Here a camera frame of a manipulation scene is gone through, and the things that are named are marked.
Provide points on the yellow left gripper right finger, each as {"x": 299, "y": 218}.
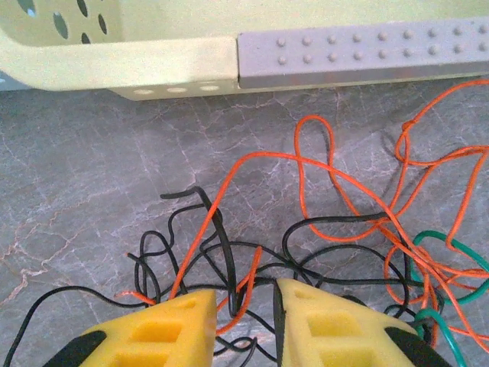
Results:
{"x": 344, "y": 336}

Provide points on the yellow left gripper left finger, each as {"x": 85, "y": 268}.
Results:
{"x": 153, "y": 336}

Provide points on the yellow perforated plastic basket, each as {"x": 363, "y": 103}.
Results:
{"x": 153, "y": 57}

